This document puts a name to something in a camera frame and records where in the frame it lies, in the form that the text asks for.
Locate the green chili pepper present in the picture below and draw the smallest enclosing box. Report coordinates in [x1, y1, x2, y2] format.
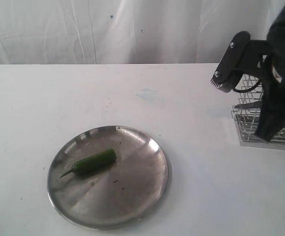
[60, 148, 117, 178]

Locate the black handled knife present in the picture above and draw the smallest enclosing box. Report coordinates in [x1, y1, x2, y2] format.
[234, 101, 262, 109]

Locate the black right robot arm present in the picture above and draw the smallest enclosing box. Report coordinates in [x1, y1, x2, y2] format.
[255, 5, 285, 142]

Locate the round steel plate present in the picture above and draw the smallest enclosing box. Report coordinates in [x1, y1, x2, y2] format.
[47, 125, 170, 230]

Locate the white backdrop curtain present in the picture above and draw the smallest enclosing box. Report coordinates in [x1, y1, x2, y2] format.
[0, 0, 285, 64]

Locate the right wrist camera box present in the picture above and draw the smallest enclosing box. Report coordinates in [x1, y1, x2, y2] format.
[210, 31, 250, 93]

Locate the steel wire utensil rack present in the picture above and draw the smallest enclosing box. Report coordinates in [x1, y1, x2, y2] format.
[231, 85, 285, 150]

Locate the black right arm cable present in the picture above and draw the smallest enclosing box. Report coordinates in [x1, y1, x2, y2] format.
[231, 54, 273, 93]

